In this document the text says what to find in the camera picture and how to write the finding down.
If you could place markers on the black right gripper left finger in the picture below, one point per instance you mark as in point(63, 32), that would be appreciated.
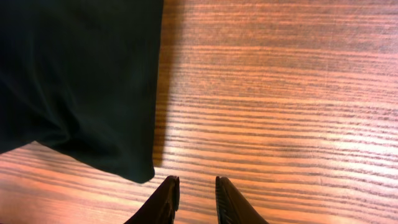
point(161, 206)

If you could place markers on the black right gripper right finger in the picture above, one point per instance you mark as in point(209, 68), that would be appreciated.
point(232, 207)

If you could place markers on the black t-shirt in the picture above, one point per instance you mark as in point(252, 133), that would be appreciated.
point(80, 77)

